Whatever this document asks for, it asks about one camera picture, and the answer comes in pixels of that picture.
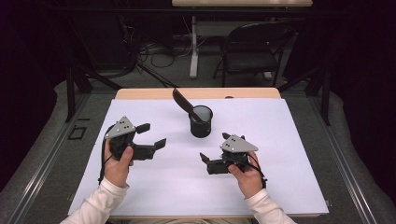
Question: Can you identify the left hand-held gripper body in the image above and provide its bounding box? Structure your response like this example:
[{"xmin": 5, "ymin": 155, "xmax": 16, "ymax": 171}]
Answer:
[{"xmin": 105, "ymin": 116, "xmax": 157, "ymax": 161}]

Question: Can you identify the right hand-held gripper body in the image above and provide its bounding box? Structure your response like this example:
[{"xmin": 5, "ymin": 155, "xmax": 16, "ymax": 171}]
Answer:
[{"xmin": 206, "ymin": 133, "xmax": 260, "ymax": 175}]

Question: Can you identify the black mesh pen cup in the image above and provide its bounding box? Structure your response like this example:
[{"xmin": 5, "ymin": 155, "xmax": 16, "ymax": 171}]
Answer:
[{"xmin": 188, "ymin": 105, "xmax": 215, "ymax": 139}]

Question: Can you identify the black spatula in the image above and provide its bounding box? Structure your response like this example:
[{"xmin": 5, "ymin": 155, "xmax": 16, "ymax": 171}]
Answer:
[{"xmin": 172, "ymin": 88, "xmax": 205, "ymax": 123}]

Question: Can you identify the person's right hand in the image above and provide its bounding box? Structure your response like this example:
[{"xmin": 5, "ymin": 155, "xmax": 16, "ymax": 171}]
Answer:
[{"xmin": 228, "ymin": 151, "xmax": 264, "ymax": 200}]

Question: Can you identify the person's left hand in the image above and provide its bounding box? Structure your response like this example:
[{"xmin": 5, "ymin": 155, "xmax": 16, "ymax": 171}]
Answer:
[{"xmin": 103, "ymin": 139, "xmax": 135, "ymax": 189}]

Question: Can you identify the white board mat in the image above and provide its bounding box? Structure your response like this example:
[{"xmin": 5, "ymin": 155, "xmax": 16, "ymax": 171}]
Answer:
[{"xmin": 67, "ymin": 98, "xmax": 330, "ymax": 217}]

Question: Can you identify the light wooden table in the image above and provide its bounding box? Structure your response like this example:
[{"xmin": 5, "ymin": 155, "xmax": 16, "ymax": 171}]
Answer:
[{"xmin": 115, "ymin": 87, "xmax": 282, "ymax": 101}]

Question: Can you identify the black metal stand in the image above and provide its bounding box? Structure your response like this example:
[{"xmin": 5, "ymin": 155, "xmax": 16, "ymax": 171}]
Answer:
[
  {"xmin": 64, "ymin": 66, "xmax": 123, "ymax": 123},
  {"xmin": 277, "ymin": 65, "xmax": 332, "ymax": 126}
]

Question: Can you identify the black folding chair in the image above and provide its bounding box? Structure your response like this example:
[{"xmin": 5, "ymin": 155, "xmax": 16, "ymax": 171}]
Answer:
[{"xmin": 213, "ymin": 21, "xmax": 297, "ymax": 88}]

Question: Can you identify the white-legged desk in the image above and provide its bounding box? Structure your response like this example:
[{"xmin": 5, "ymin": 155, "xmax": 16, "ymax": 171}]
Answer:
[{"xmin": 171, "ymin": 0, "xmax": 314, "ymax": 80}]

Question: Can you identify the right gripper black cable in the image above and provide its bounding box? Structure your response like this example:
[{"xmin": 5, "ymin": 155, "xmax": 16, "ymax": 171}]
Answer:
[{"xmin": 247, "ymin": 153, "xmax": 268, "ymax": 189}]

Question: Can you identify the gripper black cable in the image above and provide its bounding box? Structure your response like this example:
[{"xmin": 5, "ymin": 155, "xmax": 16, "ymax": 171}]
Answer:
[
  {"xmin": 247, "ymin": 153, "xmax": 268, "ymax": 189},
  {"xmin": 97, "ymin": 124, "xmax": 117, "ymax": 187}
]

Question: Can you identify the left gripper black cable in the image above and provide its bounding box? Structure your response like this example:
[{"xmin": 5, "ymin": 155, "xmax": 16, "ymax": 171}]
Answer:
[{"xmin": 97, "ymin": 124, "xmax": 117, "ymax": 187}]

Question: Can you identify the tangle of floor cables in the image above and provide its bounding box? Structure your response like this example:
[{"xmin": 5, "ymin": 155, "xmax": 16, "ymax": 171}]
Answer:
[{"xmin": 136, "ymin": 38, "xmax": 194, "ymax": 70}]

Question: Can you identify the grey metal floor rail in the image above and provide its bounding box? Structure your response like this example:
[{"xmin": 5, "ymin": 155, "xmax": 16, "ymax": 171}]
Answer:
[
  {"xmin": 6, "ymin": 92, "xmax": 92, "ymax": 224},
  {"xmin": 309, "ymin": 94, "xmax": 379, "ymax": 224}
]

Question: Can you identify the black horizontal frame bar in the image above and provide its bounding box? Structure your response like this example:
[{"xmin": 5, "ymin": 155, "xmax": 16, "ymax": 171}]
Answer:
[{"xmin": 49, "ymin": 7, "xmax": 347, "ymax": 15}]

